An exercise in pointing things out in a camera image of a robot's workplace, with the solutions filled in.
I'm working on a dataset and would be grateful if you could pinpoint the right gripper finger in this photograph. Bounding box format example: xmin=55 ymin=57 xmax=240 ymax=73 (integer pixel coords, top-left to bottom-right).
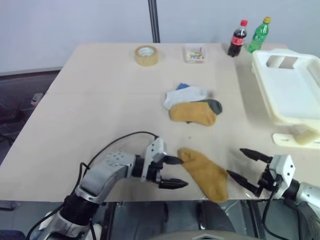
xmin=226 ymin=169 xmax=259 ymax=196
xmin=239 ymin=148 xmax=274 ymax=164

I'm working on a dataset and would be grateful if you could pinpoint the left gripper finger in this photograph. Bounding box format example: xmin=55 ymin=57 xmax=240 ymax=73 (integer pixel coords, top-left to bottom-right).
xmin=163 ymin=155 xmax=185 ymax=166
xmin=158 ymin=177 xmax=189 ymax=190

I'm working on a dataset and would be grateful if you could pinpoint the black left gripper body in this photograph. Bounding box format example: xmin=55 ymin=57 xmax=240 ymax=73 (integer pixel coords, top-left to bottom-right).
xmin=146 ymin=156 xmax=171 ymax=190

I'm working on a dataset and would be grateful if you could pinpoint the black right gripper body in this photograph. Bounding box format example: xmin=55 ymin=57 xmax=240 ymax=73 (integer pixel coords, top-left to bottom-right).
xmin=251 ymin=157 xmax=282 ymax=198

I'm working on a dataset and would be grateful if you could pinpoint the mustard yellow sock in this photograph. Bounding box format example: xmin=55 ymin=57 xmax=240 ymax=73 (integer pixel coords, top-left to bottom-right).
xmin=177 ymin=147 xmax=230 ymax=203
xmin=168 ymin=102 xmax=218 ymax=128

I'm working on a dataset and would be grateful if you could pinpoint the olive green sock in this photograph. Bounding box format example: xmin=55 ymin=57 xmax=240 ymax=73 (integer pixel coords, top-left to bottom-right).
xmin=199 ymin=98 xmax=223 ymax=116

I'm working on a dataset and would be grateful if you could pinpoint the light grey sock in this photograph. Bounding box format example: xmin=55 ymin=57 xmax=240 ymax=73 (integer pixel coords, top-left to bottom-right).
xmin=162 ymin=87 xmax=216 ymax=110

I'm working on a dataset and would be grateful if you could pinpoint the white plastic basket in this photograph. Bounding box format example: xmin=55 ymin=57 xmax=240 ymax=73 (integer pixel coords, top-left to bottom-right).
xmin=251 ymin=48 xmax=320 ymax=147

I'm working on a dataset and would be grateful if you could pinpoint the brown packing tape roll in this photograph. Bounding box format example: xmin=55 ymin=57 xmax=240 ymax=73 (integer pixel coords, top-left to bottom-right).
xmin=133 ymin=45 xmax=160 ymax=67

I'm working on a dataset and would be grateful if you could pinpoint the clear box with colourful bits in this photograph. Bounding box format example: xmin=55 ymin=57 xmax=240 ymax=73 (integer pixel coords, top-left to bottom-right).
xmin=184 ymin=43 xmax=210 ymax=65

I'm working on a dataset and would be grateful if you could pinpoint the cola bottle with red cap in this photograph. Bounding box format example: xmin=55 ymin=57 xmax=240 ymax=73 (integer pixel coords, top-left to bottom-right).
xmin=226 ymin=19 xmax=249 ymax=58

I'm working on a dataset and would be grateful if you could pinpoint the green bottle with yellow cap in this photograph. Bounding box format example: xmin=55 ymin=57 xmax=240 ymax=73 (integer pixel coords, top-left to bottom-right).
xmin=247 ymin=16 xmax=273 ymax=54

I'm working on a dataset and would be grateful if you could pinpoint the small red and grey object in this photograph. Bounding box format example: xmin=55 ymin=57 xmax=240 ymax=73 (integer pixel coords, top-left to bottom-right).
xmin=31 ymin=92 xmax=44 ymax=104

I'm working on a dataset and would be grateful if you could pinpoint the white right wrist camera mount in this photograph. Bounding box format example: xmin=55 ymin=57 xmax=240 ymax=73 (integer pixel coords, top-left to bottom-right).
xmin=269 ymin=154 xmax=296 ymax=200

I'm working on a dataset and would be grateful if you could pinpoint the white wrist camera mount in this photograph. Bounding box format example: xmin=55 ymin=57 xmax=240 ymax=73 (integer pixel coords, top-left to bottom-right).
xmin=269 ymin=154 xmax=296 ymax=200
xmin=139 ymin=136 xmax=168 ymax=183

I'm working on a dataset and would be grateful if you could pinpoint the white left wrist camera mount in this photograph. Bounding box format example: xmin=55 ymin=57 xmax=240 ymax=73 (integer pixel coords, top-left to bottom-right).
xmin=139 ymin=136 xmax=168 ymax=183

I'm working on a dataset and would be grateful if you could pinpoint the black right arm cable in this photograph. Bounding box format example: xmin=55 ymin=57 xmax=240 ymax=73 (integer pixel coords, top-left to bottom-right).
xmin=262 ymin=174 xmax=282 ymax=237

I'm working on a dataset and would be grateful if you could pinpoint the dark vertical post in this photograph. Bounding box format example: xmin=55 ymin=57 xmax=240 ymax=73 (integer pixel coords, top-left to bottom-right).
xmin=147 ymin=0 xmax=161 ymax=44

